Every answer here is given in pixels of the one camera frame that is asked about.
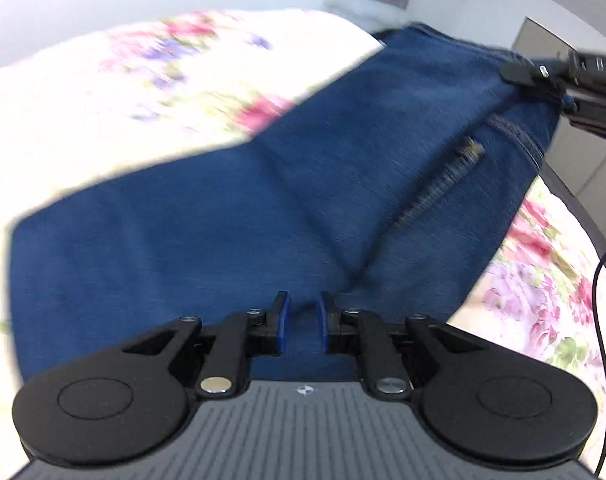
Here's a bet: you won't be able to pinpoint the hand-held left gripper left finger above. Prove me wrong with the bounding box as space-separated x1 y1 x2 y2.
120 290 290 395

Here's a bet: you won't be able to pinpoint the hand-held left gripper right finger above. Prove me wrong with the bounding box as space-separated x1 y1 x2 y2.
315 290 486 395

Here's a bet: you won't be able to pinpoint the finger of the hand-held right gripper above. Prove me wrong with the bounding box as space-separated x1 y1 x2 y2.
500 49 606 95
561 91 606 147

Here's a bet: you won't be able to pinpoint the blue denim pants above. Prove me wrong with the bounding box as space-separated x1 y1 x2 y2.
6 22 564 384

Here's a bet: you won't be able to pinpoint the floral quilt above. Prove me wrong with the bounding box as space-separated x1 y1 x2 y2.
0 7 606 480

